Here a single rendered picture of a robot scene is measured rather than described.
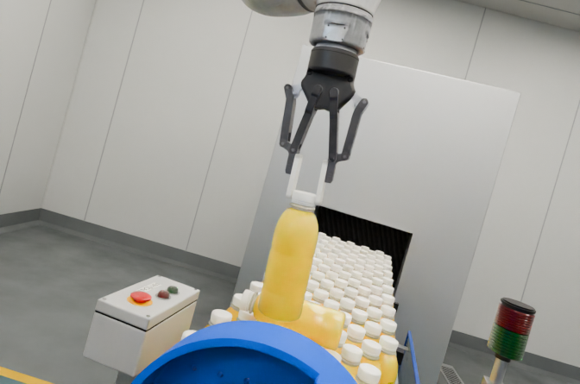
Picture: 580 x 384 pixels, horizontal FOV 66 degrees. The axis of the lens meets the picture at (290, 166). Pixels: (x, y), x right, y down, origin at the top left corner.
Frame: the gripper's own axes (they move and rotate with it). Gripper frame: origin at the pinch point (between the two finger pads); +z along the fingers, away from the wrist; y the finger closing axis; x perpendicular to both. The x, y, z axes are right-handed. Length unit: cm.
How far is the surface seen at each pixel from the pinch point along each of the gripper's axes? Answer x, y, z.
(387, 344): 26.5, 19.6, 31.7
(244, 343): -27.3, 1.7, 14.8
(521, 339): 21, 42, 22
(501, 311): 22.9, 38.3, 17.9
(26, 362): 130, -146, 135
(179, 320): 9.8, -20.0, 32.3
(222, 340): -27.3, -0.5, 15.3
